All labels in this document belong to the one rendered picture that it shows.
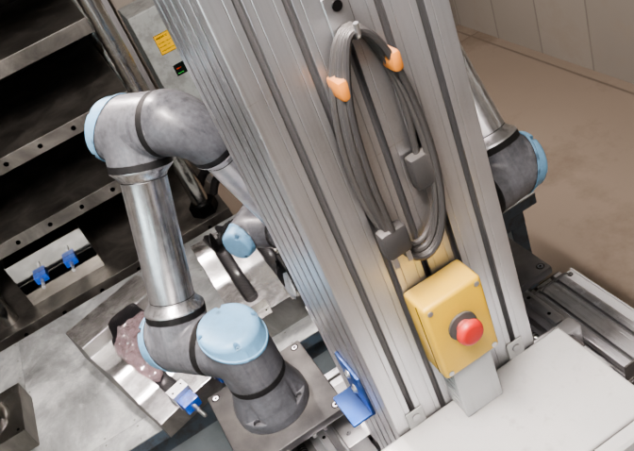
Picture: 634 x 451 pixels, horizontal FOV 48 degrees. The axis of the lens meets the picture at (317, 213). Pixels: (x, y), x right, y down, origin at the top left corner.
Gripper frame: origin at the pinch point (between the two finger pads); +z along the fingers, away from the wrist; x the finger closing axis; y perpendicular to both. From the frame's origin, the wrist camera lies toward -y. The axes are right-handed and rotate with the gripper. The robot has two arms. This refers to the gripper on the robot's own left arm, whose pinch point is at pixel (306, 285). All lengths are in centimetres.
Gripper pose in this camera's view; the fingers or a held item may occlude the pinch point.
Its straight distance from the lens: 183.1
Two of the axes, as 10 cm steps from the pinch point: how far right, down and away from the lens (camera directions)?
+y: 4.2, 4.2, -8.0
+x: 8.4, -5.1, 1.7
